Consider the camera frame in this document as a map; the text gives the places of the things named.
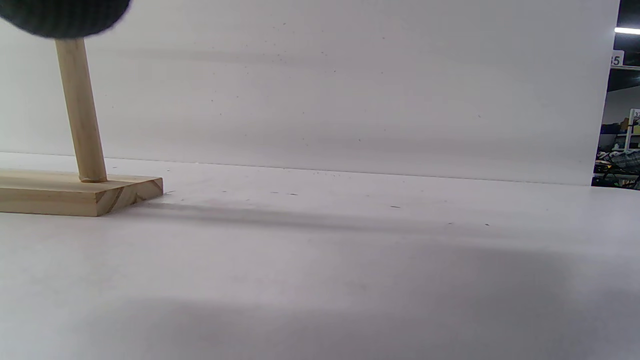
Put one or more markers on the wooden desktop rack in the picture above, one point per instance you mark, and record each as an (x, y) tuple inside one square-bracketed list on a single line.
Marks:
[(82, 125)]

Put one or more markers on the cluttered background shelving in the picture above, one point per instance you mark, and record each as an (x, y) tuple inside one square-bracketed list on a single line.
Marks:
[(620, 162)]

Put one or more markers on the person's right hand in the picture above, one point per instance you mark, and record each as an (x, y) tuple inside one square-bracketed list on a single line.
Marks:
[(60, 17)]

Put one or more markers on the ceiling strip light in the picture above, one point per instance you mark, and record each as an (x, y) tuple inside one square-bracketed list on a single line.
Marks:
[(627, 31)]

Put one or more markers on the white desktop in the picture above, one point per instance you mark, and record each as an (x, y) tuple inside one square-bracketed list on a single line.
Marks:
[(320, 270)]

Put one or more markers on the white number sign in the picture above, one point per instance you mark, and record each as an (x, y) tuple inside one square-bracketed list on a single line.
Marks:
[(616, 59)]

